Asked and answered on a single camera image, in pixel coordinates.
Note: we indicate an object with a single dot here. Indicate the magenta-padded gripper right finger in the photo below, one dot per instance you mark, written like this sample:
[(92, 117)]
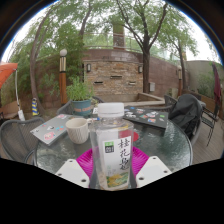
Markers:
[(153, 170)]

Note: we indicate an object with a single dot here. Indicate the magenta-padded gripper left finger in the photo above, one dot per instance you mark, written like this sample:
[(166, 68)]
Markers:
[(71, 171)]

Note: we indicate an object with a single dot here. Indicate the clear white-capped drink bottle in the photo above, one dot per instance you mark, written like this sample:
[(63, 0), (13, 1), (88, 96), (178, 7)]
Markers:
[(111, 150)]

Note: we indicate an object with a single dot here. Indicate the white ribbed mug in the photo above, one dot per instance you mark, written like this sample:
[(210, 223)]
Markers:
[(77, 130)]

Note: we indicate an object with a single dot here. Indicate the silver laptop with stickers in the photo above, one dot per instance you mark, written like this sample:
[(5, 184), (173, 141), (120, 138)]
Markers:
[(50, 130)]

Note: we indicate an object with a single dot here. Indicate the white sticker sheet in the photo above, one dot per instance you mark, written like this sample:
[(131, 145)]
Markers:
[(94, 110)]

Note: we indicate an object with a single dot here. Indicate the blue yellow striped bollard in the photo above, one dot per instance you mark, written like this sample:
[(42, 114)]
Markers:
[(35, 106)]

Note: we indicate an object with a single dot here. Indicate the green plant in blue pot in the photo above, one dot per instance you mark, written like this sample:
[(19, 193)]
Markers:
[(80, 96)]

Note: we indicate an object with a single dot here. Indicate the black metal patio chair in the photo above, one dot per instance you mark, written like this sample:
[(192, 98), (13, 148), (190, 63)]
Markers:
[(210, 120)]

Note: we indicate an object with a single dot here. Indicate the dark-trunked forked tree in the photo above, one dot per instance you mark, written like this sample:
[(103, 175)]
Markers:
[(146, 66)]

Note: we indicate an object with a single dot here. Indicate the maroon folded patio umbrella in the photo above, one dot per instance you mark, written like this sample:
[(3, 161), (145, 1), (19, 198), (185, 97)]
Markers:
[(217, 86)]

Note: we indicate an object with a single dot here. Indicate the orange canopy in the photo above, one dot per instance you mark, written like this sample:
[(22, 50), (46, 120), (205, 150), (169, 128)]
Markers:
[(6, 71)]

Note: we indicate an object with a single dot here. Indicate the grey wall utility box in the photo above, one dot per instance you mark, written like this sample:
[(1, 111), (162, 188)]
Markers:
[(152, 86)]

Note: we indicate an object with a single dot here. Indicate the wooden globe lamp post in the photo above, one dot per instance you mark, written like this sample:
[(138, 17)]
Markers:
[(180, 83), (63, 83)]

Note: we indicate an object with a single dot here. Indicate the black wall lantern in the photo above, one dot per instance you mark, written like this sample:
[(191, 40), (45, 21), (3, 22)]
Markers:
[(140, 69), (88, 67)]

